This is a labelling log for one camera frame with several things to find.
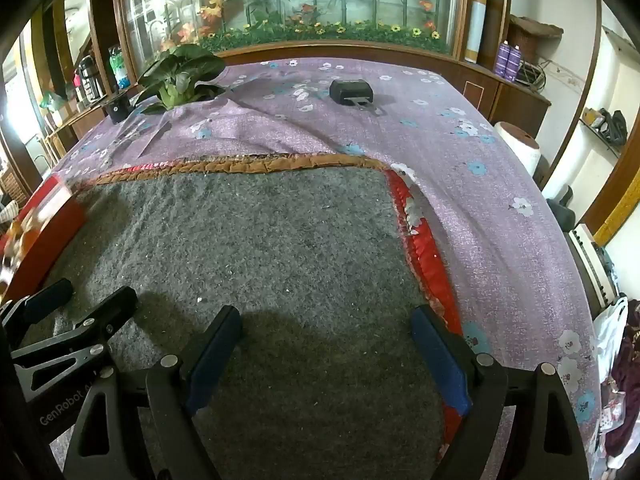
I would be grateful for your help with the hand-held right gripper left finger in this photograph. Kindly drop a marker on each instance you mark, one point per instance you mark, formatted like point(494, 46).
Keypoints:
point(210, 360)

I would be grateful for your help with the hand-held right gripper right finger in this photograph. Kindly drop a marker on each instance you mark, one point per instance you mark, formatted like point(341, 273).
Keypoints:
point(440, 360)

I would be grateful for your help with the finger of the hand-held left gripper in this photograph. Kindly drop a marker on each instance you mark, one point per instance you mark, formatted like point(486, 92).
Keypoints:
point(117, 305)
point(50, 295)

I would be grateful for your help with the red cardboard box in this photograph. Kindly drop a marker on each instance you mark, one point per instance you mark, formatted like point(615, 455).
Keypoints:
point(55, 240)

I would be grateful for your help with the grey felt mat red trim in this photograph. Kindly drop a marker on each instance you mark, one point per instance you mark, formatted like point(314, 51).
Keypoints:
point(275, 240)

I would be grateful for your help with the white plastic bag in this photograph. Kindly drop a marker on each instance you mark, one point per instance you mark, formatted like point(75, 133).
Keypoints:
point(611, 335)

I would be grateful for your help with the wooden side shelf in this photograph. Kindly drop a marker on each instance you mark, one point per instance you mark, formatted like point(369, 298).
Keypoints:
point(75, 120)

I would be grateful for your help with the maroon cloth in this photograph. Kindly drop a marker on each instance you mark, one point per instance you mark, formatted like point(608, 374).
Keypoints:
point(627, 375)

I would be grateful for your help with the green plastic bag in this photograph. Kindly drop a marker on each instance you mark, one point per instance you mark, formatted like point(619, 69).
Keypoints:
point(52, 101)

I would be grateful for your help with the black cup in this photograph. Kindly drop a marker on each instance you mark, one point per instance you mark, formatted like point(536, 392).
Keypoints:
point(119, 110)

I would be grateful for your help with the leafy green vegetable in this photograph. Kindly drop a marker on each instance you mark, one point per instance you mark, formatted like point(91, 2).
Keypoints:
point(175, 87)

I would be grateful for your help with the white paper roll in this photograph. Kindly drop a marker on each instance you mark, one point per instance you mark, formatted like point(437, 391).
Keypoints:
point(517, 145)

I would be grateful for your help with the green plastic bottle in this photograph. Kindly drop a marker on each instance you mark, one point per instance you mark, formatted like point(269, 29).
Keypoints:
point(120, 67)

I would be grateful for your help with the small black box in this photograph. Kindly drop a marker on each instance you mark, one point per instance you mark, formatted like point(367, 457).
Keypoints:
point(350, 91)

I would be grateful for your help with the black bag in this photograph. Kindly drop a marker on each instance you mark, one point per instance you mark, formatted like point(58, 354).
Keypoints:
point(612, 125)

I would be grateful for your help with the purple bottle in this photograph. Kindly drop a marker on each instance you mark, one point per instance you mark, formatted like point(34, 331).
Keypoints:
point(503, 60)
point(514, 64)

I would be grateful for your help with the brown wicker basket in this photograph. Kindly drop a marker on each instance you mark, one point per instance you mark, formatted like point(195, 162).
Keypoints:
point(532, 35)

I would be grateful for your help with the white rolled sheet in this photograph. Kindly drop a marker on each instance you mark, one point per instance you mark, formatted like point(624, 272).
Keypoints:
point(477, 10)

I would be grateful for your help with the wooden headboard flower glass panel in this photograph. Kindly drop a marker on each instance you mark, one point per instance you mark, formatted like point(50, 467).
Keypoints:
point(300, 0)

